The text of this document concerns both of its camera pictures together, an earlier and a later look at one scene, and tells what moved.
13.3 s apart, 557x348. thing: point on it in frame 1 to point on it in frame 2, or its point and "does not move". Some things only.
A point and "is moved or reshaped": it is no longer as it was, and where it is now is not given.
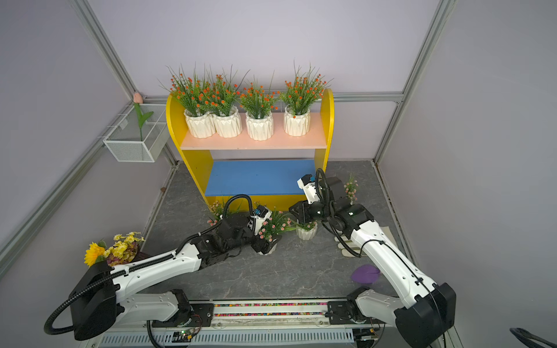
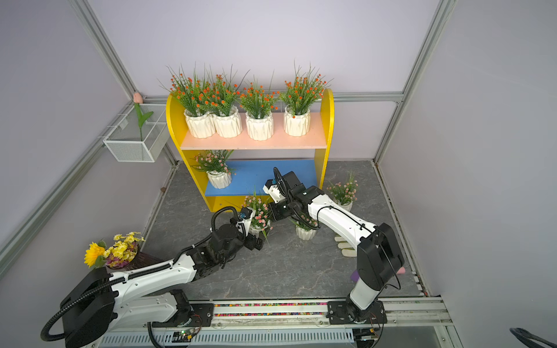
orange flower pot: x=257 y=103 does not move
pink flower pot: x=273 y=227 to x=215 y=162
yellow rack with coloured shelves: x=275 y=172 does not move
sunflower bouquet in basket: x=124 y=249 does not move
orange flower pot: x=299 y=96 does not move
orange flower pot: x=194 y=96 does not move
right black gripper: x=302 y=216 to x=275 y=216
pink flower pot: x=217 y=209 is moved or reshaped
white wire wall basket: x=124 y=141 does not move
